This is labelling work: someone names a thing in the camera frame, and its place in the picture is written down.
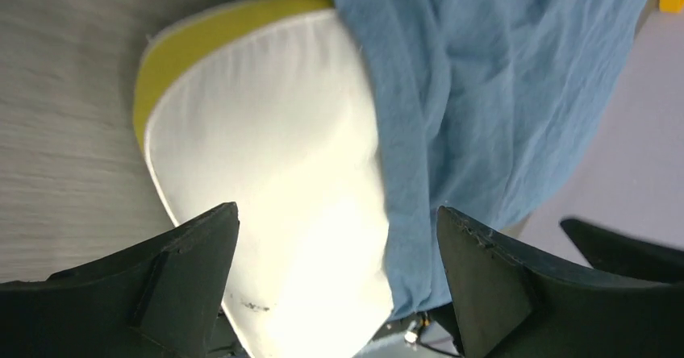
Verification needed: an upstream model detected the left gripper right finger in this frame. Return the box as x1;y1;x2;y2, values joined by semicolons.
436;207;683;357

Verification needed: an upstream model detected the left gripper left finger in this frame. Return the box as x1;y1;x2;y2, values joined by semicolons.
1;202;240;357

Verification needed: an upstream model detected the white pillow with yellow band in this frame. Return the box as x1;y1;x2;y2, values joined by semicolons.
133;0;394;357

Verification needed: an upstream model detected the blue pillowcase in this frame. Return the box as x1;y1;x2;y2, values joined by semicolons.
332;0;647;319

